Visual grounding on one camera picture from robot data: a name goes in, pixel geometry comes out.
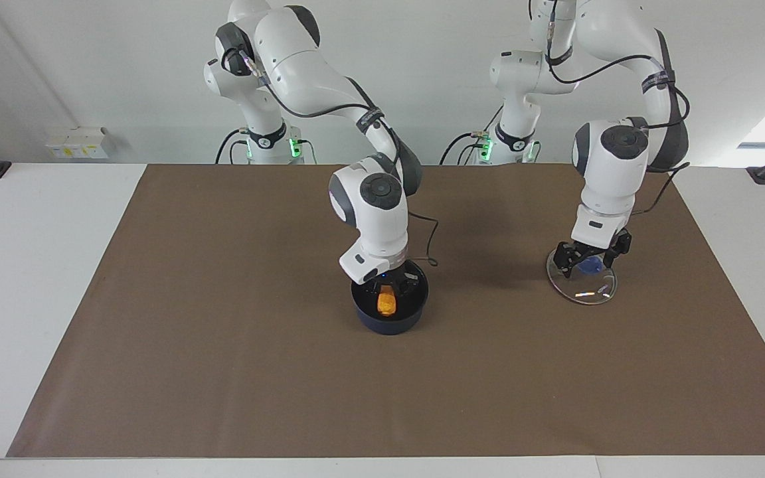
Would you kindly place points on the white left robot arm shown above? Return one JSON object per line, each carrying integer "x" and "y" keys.
{"x": 608, "y": 179}

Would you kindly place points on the yellow corn cob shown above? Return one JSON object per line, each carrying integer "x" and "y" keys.
{"x": 387, "y": 303}

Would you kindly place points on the brown table mat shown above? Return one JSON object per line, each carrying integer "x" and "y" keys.
{"x": 223, "y": 372}

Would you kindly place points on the white wall socket box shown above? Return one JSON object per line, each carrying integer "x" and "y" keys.
{"x": 77, "y": 143}

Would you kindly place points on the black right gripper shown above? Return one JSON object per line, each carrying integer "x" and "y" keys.
{"x": 404, "y": 275}

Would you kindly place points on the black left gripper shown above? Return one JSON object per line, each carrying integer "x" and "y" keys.
{"x": 598, "y": 253}

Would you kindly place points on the glass lid purple knob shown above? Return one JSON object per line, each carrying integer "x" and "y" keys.
{"x": 582, "y": 292}

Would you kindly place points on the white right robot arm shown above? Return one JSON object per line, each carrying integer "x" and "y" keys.
{"x": 382, "y": 226}

